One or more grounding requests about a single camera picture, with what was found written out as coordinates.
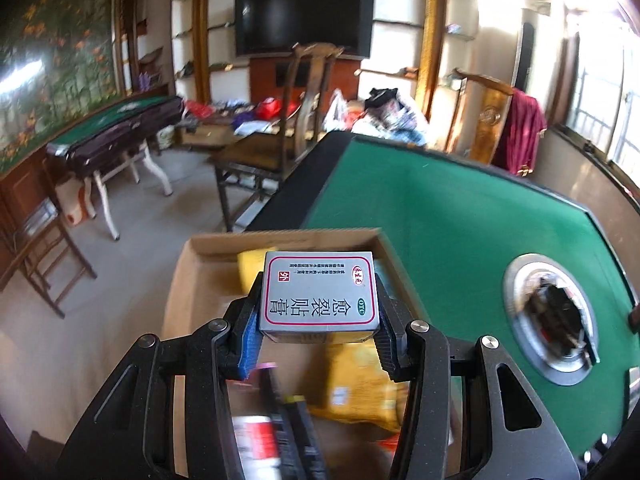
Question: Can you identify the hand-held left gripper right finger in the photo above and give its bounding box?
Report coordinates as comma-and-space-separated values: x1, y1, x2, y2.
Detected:
372, 272, 581, 480

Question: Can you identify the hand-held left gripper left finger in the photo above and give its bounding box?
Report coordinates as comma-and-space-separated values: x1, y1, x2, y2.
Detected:
55, 271, 267, 480

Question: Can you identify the cardboard box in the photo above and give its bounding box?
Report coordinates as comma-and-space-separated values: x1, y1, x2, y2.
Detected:
160, 227, 463, 480

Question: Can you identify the grey medicine box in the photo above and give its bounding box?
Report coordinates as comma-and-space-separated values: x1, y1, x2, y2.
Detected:
258, 250, 384, 345

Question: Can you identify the yellow snack packet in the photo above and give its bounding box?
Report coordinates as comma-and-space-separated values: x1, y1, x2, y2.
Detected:
307, 342, 414, 434

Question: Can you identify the yellow block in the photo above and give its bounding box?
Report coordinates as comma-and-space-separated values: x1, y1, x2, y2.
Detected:
236, 250, 266, 295

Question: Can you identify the red white packet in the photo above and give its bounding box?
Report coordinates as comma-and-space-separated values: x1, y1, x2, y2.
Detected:
232, 414, 281, 480

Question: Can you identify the black ribbed item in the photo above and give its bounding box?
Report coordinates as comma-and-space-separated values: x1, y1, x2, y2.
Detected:
267, 367, 329, 480

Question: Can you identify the round metal table centre plate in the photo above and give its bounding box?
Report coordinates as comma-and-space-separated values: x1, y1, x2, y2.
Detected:
502, 255, 601, 387

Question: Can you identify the dark wooden chair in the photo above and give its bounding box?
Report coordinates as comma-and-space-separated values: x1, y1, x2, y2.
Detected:
209, 42, 346, 233

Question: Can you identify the low wooden cabinet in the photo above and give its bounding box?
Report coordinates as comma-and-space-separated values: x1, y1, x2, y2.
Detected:
177, 110, 281, 150

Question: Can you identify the small wooden chair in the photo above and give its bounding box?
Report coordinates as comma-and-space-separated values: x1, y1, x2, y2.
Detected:
0, 195, 98, 320

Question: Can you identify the white plastic jug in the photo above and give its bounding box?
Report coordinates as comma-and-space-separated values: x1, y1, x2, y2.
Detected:
54, 177, 97, 226

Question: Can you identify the red bag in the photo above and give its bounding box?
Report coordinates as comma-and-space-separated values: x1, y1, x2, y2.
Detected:
255, 97, 299, 122

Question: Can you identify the pile of bags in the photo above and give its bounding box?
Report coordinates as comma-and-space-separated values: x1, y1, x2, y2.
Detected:
350, 87, 431, 149

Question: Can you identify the white plastic bag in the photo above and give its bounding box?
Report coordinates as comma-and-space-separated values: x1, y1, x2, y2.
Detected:
322, 89, 351, 134

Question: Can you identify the light wooden chair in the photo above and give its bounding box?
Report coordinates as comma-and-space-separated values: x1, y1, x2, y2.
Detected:
442, 67, 516, 166

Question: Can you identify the dark red cloth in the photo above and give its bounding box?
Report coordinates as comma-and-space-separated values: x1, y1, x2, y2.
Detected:
492, 87, 549, 177

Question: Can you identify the small side game table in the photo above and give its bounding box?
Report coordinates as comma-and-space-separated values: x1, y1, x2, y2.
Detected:
45, 94, 186, 241

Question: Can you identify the window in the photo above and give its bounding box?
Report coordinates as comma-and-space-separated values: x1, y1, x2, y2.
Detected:
562, 0, 640, 181

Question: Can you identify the black flat screen television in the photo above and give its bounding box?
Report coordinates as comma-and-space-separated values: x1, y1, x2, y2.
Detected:
234, 0, 376, 60

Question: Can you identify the white standing air conditioner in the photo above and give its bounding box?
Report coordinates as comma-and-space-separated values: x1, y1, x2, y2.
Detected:
515, 7, 551, 92

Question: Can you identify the flower wall mural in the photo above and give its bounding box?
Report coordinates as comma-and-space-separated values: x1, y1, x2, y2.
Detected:
0, 0, 126, 176

